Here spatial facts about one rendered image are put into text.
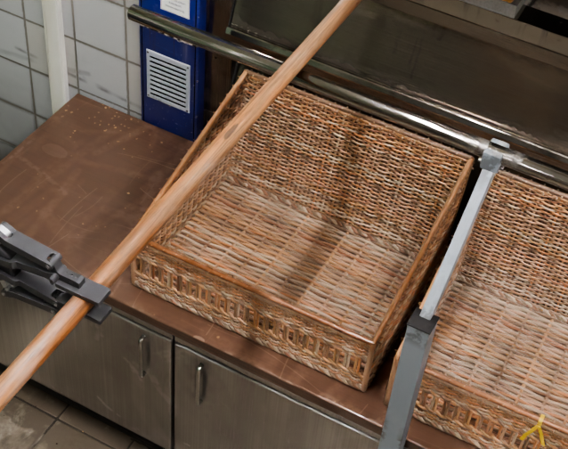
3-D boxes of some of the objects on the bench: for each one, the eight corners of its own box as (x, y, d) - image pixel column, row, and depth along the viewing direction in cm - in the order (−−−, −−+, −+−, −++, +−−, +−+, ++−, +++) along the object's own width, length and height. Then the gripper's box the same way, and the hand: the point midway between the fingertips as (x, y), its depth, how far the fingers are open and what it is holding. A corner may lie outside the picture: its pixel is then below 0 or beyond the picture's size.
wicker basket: (239, 157, 263) (244, 63, 244) (456, 246, 247) (480, 154, 228) (125, 285, 232) (121, 191, 212) (366, 397, 216) (385, 306, 196)
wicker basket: (463, 251, 246) (488, 159, 227) (712, 351, 231) (762, 262, 211) (377, 406, 214) (398, 315, 195) (661, 534, 199) (714, 449, 180)
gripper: (-27, 183, 150) (119, 248, 144) (-13, 262, 162) (122, 326, 155) (-63, 216, 146) (86, 285, 139) (-46, 295, 157) (92, 363, 150)
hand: (84, 297), depth 148 cm, fingers closed on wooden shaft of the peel, 3 cm apart
